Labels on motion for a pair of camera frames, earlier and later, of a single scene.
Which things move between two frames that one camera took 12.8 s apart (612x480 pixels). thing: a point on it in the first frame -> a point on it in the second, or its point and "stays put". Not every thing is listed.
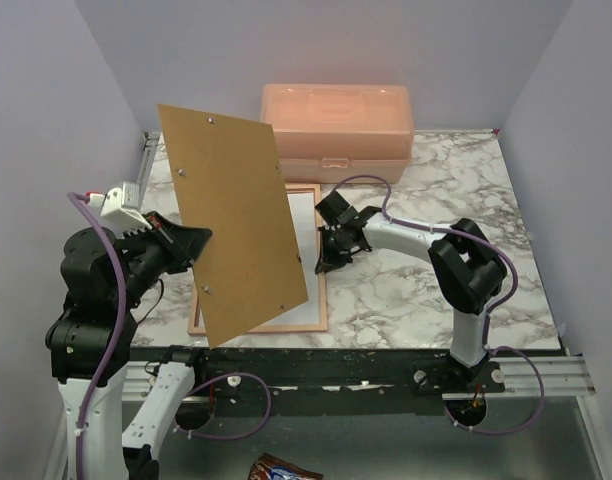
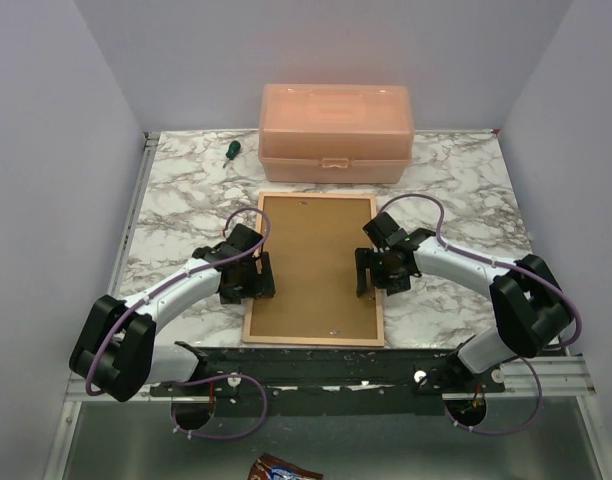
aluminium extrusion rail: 543,375 stays put
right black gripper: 330,261 -> 366,258
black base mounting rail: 329,381 stays put
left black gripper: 184,242 -> 261,284
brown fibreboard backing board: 231,177 -> 313,242
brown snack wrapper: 270,467 stays put
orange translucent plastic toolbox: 326,133 stays put
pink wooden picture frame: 196,323 -> 311,243
